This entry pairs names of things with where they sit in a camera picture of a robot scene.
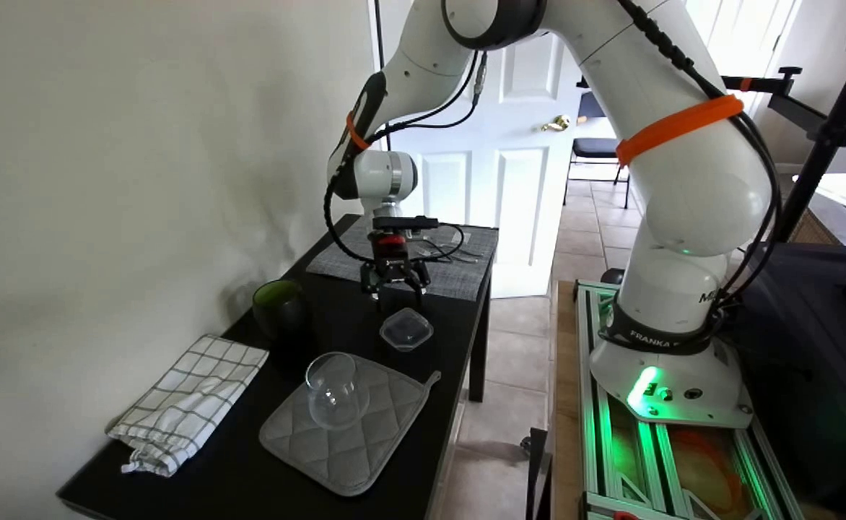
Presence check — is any large orange arm strap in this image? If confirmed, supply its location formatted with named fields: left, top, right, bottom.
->
left=614, top=93, right=748, bottom=168

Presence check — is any gray quilted pot holder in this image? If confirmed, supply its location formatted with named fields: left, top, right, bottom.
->
left=258, top=348, right=444, bottom=498

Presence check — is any dark furniture block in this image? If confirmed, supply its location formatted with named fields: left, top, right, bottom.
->
left=728, top=240, right=846, bottom=520

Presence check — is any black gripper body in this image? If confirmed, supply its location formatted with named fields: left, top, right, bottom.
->
left=367, top=228, right=429, bottom=283

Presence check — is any aluminium platform frame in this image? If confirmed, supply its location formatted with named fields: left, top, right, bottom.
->
left=574, top=277, right=812, bottom=520

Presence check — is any black stand pole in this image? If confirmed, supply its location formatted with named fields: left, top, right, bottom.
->
left=776, top=12, right=846, bottom=244

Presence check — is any clear glass cup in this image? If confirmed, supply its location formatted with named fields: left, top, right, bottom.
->
left=304, top=348, right=369, bottom=432

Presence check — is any small orange arm strap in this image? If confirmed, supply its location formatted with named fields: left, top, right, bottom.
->
left=344, top=110, right=373, bottom=155

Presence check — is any white checkered dish towel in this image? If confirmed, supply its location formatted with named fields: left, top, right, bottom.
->
left=103, top=332, right=275, bottom=483

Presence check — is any brass door knob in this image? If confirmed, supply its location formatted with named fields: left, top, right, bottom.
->
left=533, top=110, right=574, bottom=136

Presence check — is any dark green cup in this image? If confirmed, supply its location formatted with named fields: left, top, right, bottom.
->
left=250, top=277, right=311, bottom=351

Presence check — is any clear square plastic container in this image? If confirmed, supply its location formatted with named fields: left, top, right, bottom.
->
left=379, top=306, right=437, bottom=354

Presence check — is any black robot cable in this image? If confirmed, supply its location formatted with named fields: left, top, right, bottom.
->
left=321, top=46, right=493, bottom=292

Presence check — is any black wooden table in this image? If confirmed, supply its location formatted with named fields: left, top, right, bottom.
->
left=54, top=211, right=503, bottom=520

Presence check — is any black seat chair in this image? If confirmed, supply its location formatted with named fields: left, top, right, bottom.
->
left=559, top=75, right=639, bottom=212

